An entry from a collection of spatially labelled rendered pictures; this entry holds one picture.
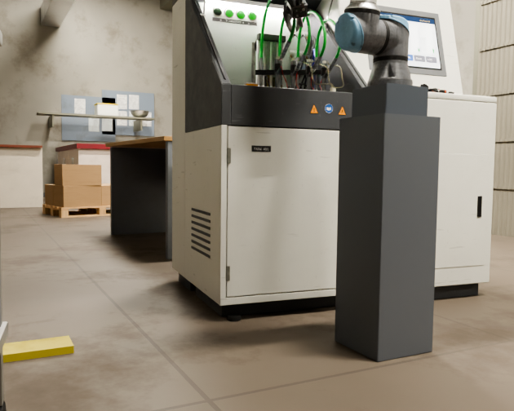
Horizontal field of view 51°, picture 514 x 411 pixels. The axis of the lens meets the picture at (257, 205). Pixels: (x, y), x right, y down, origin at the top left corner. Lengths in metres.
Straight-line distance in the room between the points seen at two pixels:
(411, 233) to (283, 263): 0.64
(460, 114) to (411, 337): 1.22
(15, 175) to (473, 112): 6.96
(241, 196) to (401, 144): 0.70
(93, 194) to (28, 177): 1.87
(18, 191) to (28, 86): 3.42
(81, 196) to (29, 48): 5.30
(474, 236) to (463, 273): 0.19
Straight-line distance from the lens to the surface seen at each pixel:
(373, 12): 1.85
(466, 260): 2.82
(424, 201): 1.88
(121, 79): 11.84
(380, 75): 1.88
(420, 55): 2.98
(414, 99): 1.89
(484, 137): 2.84
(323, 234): 2.34
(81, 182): 6.89
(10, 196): 8.61
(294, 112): 2.26
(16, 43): 11.65
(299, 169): 2.27
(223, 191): 2.14
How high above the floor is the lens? 0.62
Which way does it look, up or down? 4 degrees down
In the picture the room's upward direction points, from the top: 1 degrees clockwise
